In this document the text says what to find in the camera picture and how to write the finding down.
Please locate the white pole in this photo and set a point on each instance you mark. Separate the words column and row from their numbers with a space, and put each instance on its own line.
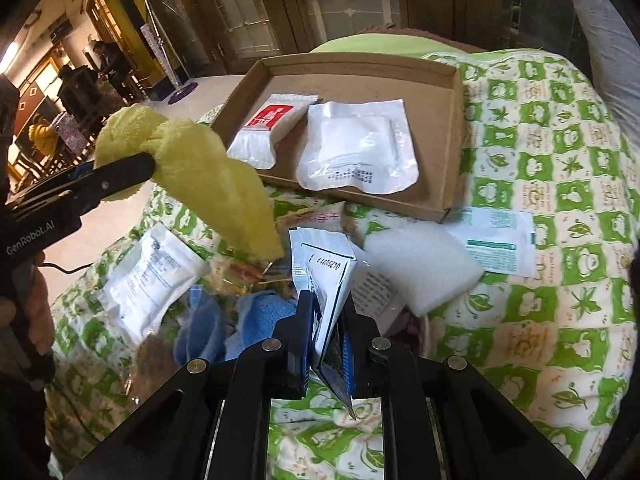
column 161, row 45

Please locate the white packet with red label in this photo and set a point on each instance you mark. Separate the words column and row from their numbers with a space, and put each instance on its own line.
column 265, row 120

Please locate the white black-printed sachet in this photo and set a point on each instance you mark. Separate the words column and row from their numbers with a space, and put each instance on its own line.
column 325, row 280

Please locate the white green-striped sachet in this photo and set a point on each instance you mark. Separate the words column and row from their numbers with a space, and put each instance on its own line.
column 495, row 240

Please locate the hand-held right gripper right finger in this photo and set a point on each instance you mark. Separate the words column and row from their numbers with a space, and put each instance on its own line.
column 351, row 370

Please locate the brown cushion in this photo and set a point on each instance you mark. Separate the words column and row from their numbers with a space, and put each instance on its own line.
column 400, row 31

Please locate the wooden glass door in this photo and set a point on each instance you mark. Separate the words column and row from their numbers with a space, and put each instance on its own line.
column 240, row 10

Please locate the clear packet of colourful bits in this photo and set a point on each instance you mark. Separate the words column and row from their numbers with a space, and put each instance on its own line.
column 240, row 272

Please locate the purple mat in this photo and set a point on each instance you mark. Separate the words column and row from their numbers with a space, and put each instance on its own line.
column 182, row 92

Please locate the beige red-printed packet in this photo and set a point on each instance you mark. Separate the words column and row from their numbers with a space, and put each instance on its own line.
column 315, row 217

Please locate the printed paper sachet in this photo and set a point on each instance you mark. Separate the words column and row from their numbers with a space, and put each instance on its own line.
column 375, row 290

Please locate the person's left hand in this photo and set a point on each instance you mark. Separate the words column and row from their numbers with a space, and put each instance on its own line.
column 37, row 305

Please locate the white foam sponge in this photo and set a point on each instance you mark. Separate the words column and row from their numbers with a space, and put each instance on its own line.
column 420, row 265

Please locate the green pillow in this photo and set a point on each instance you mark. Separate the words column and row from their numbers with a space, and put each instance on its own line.
column 360, row 42

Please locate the yellow towel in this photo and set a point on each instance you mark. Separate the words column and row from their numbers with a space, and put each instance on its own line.
column 220, row 185

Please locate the white gauze pouch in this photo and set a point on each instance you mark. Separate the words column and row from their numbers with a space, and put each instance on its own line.
column 350, row 145

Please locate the cardboard tray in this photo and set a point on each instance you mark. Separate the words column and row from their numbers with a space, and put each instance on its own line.
column 435, row 125

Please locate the blue towel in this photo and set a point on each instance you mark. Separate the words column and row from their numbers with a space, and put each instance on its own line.
column 260, row 315

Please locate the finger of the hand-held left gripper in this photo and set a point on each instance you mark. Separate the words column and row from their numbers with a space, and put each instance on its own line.
column 125, row 172
column 82, row 175

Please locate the green patterned blanket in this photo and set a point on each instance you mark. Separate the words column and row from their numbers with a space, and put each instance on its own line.
column 550, row 310

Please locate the plastic-wrapped grey pillow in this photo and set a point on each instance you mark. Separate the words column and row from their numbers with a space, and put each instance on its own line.
column 600, row 45

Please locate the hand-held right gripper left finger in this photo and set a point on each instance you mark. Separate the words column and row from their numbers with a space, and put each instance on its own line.
column 305, row 345

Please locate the white blue-printed medical packet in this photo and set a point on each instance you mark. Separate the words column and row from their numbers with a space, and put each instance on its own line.
column 150, row 280

